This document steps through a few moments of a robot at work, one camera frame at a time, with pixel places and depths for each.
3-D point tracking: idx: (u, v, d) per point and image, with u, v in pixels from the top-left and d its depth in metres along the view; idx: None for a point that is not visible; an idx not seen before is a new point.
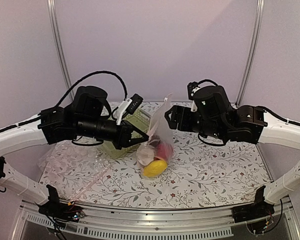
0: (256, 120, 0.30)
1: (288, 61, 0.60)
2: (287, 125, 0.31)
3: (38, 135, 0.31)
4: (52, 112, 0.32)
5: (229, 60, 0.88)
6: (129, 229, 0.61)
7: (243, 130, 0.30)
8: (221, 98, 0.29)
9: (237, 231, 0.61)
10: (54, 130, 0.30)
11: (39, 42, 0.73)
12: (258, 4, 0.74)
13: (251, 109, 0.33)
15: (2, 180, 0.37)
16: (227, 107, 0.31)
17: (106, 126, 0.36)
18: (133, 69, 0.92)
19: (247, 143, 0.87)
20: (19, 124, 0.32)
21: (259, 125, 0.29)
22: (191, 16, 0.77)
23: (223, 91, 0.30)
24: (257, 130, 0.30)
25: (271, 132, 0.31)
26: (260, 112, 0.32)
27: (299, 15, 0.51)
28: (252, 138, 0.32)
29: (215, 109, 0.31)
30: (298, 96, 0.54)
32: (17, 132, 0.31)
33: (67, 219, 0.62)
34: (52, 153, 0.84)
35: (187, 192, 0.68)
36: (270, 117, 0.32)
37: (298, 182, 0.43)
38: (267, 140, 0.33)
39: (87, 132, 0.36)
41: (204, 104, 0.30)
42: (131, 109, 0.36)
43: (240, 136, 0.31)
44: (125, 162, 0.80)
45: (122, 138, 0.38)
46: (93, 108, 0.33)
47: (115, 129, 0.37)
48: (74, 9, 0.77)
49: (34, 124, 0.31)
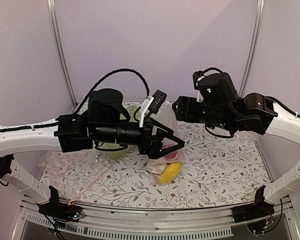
0: (266, 109, 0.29)
1: (288, 61, 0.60)
2: (296, 118, 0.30)
3: (52, 141, 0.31)
4: (70, 120, 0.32)
5: (229, 60, 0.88)
6: (129, 229, 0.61)
7: (253, 118, 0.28)
8: (227, 85, 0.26)
9: (237, 231, 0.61)
10: (72, 139, 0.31)
11: (39, 42, 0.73)
12: (258, 4, 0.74)
13: (260, 98, 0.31)
15: (8, 176, 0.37)
16: (234, 95, 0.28)
17: (127, 129, 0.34)
18: (132, 69, 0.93)
19: (247, 143, 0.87)
20: (35, 126, 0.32)
21: (270, 114, 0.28)
22: (191, 16, 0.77)
23: (229, 77, 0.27)
24: (267, 119, 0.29)
25: (281, 123, 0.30)
26: (269, 103, 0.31)
27: (299, 15, 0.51)
28: (260, 128, 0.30)
29: (220, 98, 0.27)
30: (297, 96, 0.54)
32: (32, 134, 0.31)
33: (67, 219, 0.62)
34: (52, 153, 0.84)
35: (187, 192, 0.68)
36: (279, 109, 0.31)
37: (298, 182, 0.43)
38: (274, 132, 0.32)
39: (107, 137, 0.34)
41: (209, 93, 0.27)
42: (154, 109, 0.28)
43: (250, 125, 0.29)
44: (125, 162, 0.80)
45: (147, 141, 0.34)
46: (108, 115, 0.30)
47: (137, 132, 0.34)
48: (74, 9, 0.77)
49: (51, 130, 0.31)
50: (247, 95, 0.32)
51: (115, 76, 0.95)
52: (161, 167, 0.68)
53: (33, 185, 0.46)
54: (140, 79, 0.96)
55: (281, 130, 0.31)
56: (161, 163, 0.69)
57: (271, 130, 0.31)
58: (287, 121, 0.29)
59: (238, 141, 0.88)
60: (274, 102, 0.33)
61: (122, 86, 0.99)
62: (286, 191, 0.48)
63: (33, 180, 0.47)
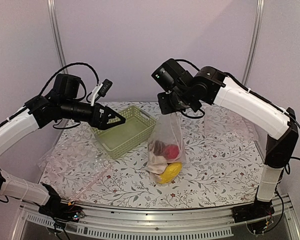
0: (214, 79, 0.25)
1: (288, 62, 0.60)
2: (248, 94, 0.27)
3: (29, 123, 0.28)
4: (36, 99, 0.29)
5: (229, 60, 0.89)
6: (128, 229, 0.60)
7: (199, 86, 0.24)
8: (168, 66, 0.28)
9: (237, 231, 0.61)
10: (44, 112, 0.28)
11: (39, 41, 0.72)
12: (258, 4, 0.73)
13: (213, 71, 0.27)
15: (5, 185, 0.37)
16: (178, 71, 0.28)
17: (81, 107, 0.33)
18: (133, 69, 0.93)
19: (247, 143, 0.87)
20: (10, 118, 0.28)
21: (217, 83, 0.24)
22: (191, 17, 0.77)
23: (173, 61, 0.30)
24: (213, 89, 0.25)
25: (230, 95, 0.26)
26: (222, 75, 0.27)
27: (299, 16, 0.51)
28: (206, 97, 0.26)
29: (168, 78, 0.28)
30: (296, 96, 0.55)
32: (6, 126, 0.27)
33: (67, 219, 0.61)
34: (52, 153, 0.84)
35: (187, 192, 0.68)
36: (231, 83, 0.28)
37: (271, 175, 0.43)
38: (223, 105, 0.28)
39: (66, 114, 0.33)
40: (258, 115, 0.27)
41: (159, 77, 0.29)
42: (103, 93, 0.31)
43: (197, 95, 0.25)
44: (125, 162, 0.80)
45: (99, 120, 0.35)
46: (73, 88, 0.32)
47: (90, 111, 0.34)
48: (74, 9, 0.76)
49: (23, 113, 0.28)
50: (202, 68, 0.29)
51: (115, 76, 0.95)
52: (161, 167, 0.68)
53: (29, 187, 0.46)
54: (140, 79, 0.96)
55: (231, 104, 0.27)
56: (162, 163, 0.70)
57: (219, 101, 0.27)
58: (237, 93, 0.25)
59: (238, 141, 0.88)
60: (227, 76, 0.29)
61: (123, 85, 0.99)
62: (272, 185, 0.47)
63: (26, 183, 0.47)
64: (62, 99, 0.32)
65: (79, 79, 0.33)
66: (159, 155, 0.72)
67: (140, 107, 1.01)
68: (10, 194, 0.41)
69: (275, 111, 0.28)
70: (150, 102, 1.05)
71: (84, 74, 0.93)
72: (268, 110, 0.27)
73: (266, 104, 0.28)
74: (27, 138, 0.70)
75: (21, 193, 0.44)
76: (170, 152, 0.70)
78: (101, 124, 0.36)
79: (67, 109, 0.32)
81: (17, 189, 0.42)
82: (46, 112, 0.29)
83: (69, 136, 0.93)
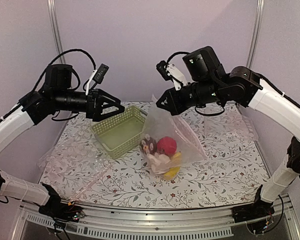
0: (251, 80, 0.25)
1: (288, 62, 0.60)
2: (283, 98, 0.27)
3: (24, 120, 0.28)
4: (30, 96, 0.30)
5: (229, 60, 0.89)
6: (128, 229, 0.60)
7: (236, 86, 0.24)
8: (209, 56, 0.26)
9: (237, 231, 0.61)
10: (38, 107, 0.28)
11: (39, 41, 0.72)
12: (258, 4, 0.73)
13: (247, 70, 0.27)
15: (4, 186, 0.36)
16: (216, 65, 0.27)
17: (75, 97, 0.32)
18: (133, 69, 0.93)
19: (247, 143, 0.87)
20: (3, 117, 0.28)
21: (254, 85, 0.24)
22: (191, 17, 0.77)
23: (212, 50, 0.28)
24: (251, 91, 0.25)
25: (265, 98, 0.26)
26: (257, 76, 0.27)
27: (299, 16, 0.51)
28: (242, 99, 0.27)
29: (203, 67, 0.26)
30: (296, 96, 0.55)
32: (1, 124, 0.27)
33: (67, 219, 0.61)
34: (52, 153, 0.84)
35: (187, 192, 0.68)
36: (266, 86, 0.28)
37: (285, 177, 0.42)
38: (258, 107, 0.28)
39: (61, 105, 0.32)
40: (291, 120, 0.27)
41: (192, 63, 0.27)
42: (98, 79, 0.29)
43: (233, 95, 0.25)
44: (125, 162, 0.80)
45: (93, 110, 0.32)
46: (65, 77, 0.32)
47: (85, 101, 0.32)
48: (74, 9, 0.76)
49: (16, 111, 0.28)
50: (233, 68, 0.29)
51: (115, 76, 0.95)
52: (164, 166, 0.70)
53: (29, 187, 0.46)
54: (139, 79, 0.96)
55: (266, 107, 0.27)
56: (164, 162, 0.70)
57: (254, 103, 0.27)
58: (272, 94, 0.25)
59: (238, 141, 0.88)
60: (261, 78, 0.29)
61: (122, 85, 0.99)
62: (280, 187, 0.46)
63: (25, 182, 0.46)
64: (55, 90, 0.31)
65: (70, 67, 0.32)
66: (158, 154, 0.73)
67: (140, 107, 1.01)
68: (10, 194, 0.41)
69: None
70: (150, 102, 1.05)
71: (84, 74, 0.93)
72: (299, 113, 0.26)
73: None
74: (27, 137, 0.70)
75: (22, 192, 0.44)
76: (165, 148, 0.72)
78: (96, 114, 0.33)
79: (61, 100, 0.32)
81: (17, 189, 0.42)
82: (41, 108, 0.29)
83: (69, 136, 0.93)
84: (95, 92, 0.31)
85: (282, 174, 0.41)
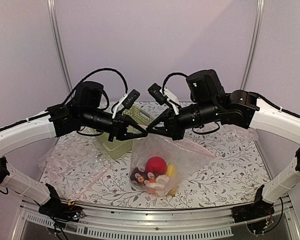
0: (248, 104, 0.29)
1: (288, 60, 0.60)
2: (280, 112, 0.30)
3: (48, 129, 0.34)
4: (59, 108, 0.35)
5: (229, 60, 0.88)
6: (129, 229, 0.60)
7: (234, 112, 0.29)
8: (212, 81, 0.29)
9: (238, 231, 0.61)
10: (64, 122, 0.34)
11: (38, 40, 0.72)
12: (258, 4, 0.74)
13: (245, 94, 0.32)
15: (8, 178, 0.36)
16: (219, 89, 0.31)
17: (102, 119, 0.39)
18: (133, 69, 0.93)
19: (247, 143, 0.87)
20: (29, 118, 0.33)
21: (251, 108, 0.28)
22: (192, 16, 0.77)
23: (215, 74, 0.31)
24: (248, 114, 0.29)
25: (263, 118, 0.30)
26: (253, 97, 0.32)
27: None
28: (242, 122, 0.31)
29: (206, 92, 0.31)
30: (296, 96, 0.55)
32: (28, 125, 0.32)
33: (67, 219, 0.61)
34: (52, 153, 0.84)
35: (187, 192, 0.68)
36: (264, 103, 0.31)
37: (292, 180, 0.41)
38: (258, 126, 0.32)
39: (86, 121, 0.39)
40: (294, 131, 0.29)
41: (196, 87, 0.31)
42: (127, 105, 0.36)
43: (232, 119, 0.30)
44: (125, 162, 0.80)
45: (114, 131, 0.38)
46: (94, 98, 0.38)
47: (111, 122, 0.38)
48: (74, 9, 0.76)
49: (45, 117, 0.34)
50: (233, 91, 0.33)
51: (116, 78, 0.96)
52: (161, 188, 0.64)
53: (32, 185, 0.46)
54: (139, 79, 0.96)
55: (266, 124, 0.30)
56: (160, 185, 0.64)
57: (254, 124, 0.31)
58: (268, 113, 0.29)
59: (238, 141, 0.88)
60: (258, 97, 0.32)
61: (122, 87, 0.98)
62: (283, 189, 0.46)
63: (29, 179, 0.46)
64: (83, 108, 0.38)
65: (101, 89, 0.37)
66: (152, 180, 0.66)
67: (140, 107, 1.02)
68: (11, 187, 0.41)
69: None
70: (150, 102, 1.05)
71: (83, 74, 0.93)
72: (296, 123, 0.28)
73: None
74: None
75: (22, 189, 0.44)
76: (155, 170, 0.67)
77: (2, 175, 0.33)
78: (116, 135, 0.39)
79: (88, 117, 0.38)
81: (18, 185, 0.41)
82: (66, 123, 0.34)
83: (69, 136, 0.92)
84: (120, 120, 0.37)
85: (290, 177, 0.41)
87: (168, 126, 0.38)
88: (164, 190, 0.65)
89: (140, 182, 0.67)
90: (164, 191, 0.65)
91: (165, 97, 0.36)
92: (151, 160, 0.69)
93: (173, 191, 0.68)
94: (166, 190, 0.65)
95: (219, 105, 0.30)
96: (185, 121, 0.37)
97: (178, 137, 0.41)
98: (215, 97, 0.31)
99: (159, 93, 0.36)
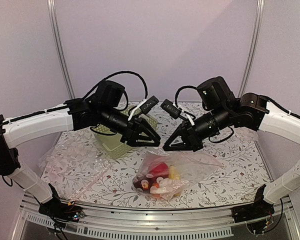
0: (258, 107, 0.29)
1: (288, 60, 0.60)
2: (289, 116, 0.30)
3: (66, 122, 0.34)
4: (78, 102, 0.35)
5: (229, 60, 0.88)
6: (129, 229, 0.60)
7: (245, 115, 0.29)
8: (220, 87, 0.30)
9: (238, 231, 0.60)
10: (82, 117, 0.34)
11: (37, 40, 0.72)
12: (258, 4, 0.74)
13: (255, 97, 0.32)
15: (17, 171, 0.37)
16: (227, 95, 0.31)
17: (117, 119, 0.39)
18: (132, 68, 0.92)
19: (247, 143, 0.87)
20: (47, 110, 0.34)
21: (261, 111, 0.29)
22: (192, 16, 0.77)
23: (222, 80, 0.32)
24: (259, 116, 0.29)
25: (272, 121, 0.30)
26: (263, 101, 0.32)
27: None
28: (253, 124, 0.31)
29: (215, 98, 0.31)
30: (296, 95, 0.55)
32: (46, 116, 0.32)
33: (67, 219, 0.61)
34: (52, 153, 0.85)
35: (187, 192, 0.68)
36: (273, 107, 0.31)
37: (295, 181, 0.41)
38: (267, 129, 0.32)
39: (102, 120, 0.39)
40: None
41: (206, 94, 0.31)
42: (144, 109, 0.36)
43: (242, 122, 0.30)
44: (125, 162, 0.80)
45: (127, 133, 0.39)
46: (115, 97, 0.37)
47: (125, 123, 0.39)
48: (74, 8, 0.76)
49: (63, 110, 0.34)
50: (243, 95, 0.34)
51: (116, 78, 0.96)
52: (167, 192, 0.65)
53: (37, 182, 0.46)
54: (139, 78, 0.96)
55: (275, 127, 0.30)
56: (165, 189, 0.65)
57: (263, 127, 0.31)
58: (278, 116, 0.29)
59: (238, 141, 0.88)
60: (268, 101, 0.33)
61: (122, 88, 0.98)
62: (285, 190, 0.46)
63: (37, 176, 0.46)
64: (102, 106, 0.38)
65: (122, 89, 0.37)
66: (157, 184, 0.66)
67: None
68: (19, 180, 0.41)
69: None
70: None
71: (83, 74, 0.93)
72: None
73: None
74: None
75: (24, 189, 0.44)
76: (159, 173, 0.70)
77: (13, 167, 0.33)
78: (128, 138, 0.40)
79: (105, 115, 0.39)
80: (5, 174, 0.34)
81: (26, 179, 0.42)
82: (83, 117, 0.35)
83: (69, 136, 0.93)
84: (136, 121, 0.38)
85: (293, 178, 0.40)
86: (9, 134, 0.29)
87: (187, 138, 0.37)
88: (169, 194, 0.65)
89: (145, 189, 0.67)
90: (168, 195, 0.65)
91: (179, 111, 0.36)
92: (154, 166, 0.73)
93: (178, 193, 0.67)
94: (170, 194, 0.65)
95: (229, 109, 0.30)
96: (203, 131, 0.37)
97: (199, 147, 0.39)
98: (225, 102, 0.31)
99: (172, 107, 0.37)
